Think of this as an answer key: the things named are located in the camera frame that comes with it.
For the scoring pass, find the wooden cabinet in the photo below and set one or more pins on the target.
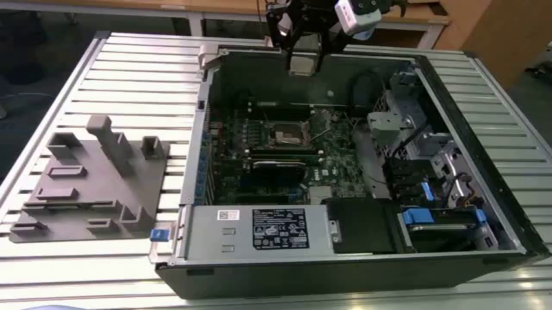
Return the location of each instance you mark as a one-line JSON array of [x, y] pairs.
[[508, 32]]

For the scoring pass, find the small grey wrist camera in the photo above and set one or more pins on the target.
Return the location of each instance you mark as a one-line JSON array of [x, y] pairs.
[[285, 29]]

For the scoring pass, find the metal locking lever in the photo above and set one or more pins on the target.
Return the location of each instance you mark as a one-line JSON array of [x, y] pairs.
[[266, 117], [321, 134]]

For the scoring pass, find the black plastic disk bay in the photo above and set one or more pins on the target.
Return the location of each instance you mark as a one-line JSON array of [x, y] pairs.
[[401, 174]]

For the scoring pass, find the perforated metal drive cage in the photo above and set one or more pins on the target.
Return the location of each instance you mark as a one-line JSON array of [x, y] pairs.
[[405, 100]]

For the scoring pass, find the grey case latch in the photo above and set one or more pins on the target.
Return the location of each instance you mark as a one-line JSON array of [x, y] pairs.
[[207, 55]]

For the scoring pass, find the hard disk in blue carrier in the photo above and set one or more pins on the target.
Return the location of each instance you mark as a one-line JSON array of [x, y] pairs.
[[418, 215]]

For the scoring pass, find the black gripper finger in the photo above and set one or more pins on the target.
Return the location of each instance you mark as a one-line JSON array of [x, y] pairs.
[[293, 42], [327, 45]]

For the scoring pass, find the black graphics card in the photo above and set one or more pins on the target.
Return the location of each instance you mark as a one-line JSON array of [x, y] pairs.
[[279, 171]]

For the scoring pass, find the blue case latch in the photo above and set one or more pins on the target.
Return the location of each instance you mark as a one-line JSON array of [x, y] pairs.
[[159, 235]]

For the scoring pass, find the grey power supply unit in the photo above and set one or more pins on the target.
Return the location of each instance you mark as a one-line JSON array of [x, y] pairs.
[[207, 232]]

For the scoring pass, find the CPU socket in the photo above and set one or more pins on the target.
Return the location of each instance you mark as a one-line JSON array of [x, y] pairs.
[[286, 135]]

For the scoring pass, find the silver heat sink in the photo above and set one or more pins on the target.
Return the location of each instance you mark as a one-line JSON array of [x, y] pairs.
[[321, 192]]

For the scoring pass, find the blue plastic bay clip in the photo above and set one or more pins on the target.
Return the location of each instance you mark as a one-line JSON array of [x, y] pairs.
[[424, 190]]

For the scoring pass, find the wooden desk white frame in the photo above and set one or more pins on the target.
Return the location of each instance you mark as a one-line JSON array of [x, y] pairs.
[[107, 4], [211, 4]]

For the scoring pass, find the black PC case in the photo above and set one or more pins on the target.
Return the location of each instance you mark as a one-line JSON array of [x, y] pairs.
[[302, 281]]

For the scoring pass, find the grey parts rack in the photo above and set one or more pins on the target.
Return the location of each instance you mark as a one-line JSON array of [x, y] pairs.
[[85, 193]]

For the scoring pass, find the silver square CPU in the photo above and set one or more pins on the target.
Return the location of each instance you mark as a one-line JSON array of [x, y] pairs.
[[303, 63]]

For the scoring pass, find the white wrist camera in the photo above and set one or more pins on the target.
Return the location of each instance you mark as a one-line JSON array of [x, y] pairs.
[[357, 17]]

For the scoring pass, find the green motherboard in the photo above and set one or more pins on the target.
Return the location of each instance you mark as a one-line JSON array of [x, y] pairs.
[[341, 161]]

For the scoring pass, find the silver metal drive bracket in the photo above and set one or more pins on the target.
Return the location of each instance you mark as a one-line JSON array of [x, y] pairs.
[[385, 124]]

